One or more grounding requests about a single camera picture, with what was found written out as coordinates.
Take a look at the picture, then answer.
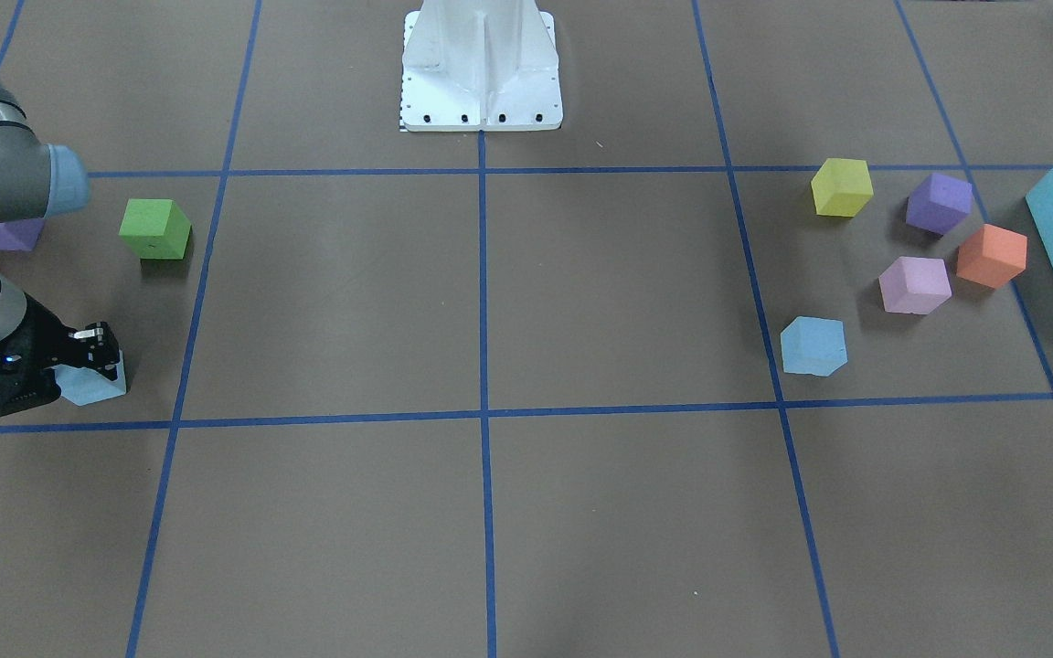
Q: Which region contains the light pink foam block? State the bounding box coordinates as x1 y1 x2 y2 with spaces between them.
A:
877 257 952 315

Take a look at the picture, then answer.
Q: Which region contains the purple foam block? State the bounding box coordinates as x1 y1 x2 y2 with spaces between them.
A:
0 218 46 251
903 172 974 236

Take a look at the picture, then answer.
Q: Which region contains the green foam block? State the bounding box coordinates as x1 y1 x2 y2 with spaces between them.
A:
118 198 192 260

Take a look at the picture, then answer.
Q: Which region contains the yellow foam block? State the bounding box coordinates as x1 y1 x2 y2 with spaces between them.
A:
811 157 875 219

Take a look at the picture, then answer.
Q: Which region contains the light blue block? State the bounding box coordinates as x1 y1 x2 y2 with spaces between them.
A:
53 351 128 407
779 316 849 377

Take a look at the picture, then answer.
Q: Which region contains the orange foam block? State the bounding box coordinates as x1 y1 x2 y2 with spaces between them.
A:
954 224 1028 290

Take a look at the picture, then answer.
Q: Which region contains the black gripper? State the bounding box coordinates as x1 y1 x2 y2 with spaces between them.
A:
0 297 122 380

